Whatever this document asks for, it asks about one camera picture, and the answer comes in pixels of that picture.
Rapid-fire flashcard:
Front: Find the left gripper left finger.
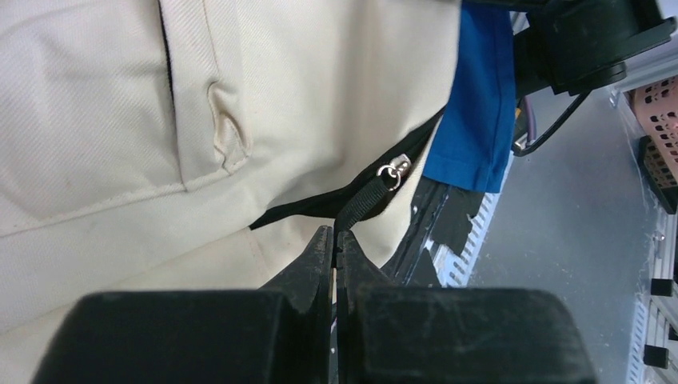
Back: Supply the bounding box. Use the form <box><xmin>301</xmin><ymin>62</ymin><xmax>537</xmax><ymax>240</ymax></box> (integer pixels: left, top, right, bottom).
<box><xmin>262</xmin><ymin>226</ymin><xmax>333</xmax><ymax>383</ymax></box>

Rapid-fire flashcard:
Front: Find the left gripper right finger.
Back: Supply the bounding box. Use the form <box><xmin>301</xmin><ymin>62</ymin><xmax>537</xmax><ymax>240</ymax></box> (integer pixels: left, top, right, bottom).
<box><xmin>336</xmin><ymin>230</ymin><xmax>394</xmax><ymax>383</ymax></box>

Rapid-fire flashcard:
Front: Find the beige canvas backpack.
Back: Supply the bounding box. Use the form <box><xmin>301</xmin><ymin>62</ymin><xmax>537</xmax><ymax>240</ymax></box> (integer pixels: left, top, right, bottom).
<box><xmin>1</xmin><ymin>1</ymin><xmax>461</xmax><ymax>383</ymax></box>

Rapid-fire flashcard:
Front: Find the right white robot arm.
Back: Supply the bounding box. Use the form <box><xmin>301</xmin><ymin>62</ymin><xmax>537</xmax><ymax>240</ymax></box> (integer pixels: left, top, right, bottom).
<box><xmin>463</xmin><ymin>1</ymin><xmax>677</xmax><ymax>100</ymax></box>

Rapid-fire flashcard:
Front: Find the blue cloth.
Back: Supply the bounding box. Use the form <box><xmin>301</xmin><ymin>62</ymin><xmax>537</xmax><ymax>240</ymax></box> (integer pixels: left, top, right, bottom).
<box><xmin>423</xmin><ymin>2</ymin><xmax>516</xmax><ymax>194</ymax></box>

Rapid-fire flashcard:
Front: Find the pink perforated storage basket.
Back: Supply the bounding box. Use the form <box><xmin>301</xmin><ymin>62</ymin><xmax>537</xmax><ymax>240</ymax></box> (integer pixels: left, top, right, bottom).
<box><xmin>628</xmin><ymin>75</ymin><xmax>677</xmax><ymax>214</ymax></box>

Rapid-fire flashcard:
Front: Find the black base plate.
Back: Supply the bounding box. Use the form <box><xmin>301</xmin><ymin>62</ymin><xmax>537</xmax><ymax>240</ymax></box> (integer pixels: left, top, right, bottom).
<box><xmin>381</xmin><ymin>178</ymin><xmax>485</xmax><ymax>288</ymax></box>

